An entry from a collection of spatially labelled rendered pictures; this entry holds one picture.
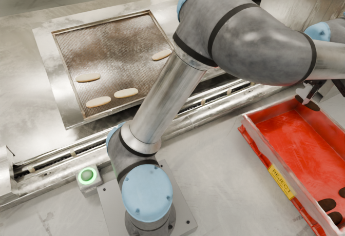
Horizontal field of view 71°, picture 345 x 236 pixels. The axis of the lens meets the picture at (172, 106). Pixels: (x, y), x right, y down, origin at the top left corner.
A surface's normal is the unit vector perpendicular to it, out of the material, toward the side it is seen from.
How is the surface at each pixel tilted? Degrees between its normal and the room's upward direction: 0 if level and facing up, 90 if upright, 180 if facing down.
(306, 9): 90
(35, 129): 0
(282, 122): 0
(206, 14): 54
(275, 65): 71
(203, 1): 45
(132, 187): 6
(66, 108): 10
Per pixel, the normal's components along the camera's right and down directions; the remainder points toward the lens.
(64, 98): 0.12, -0.50
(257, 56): -0.18, 0.49
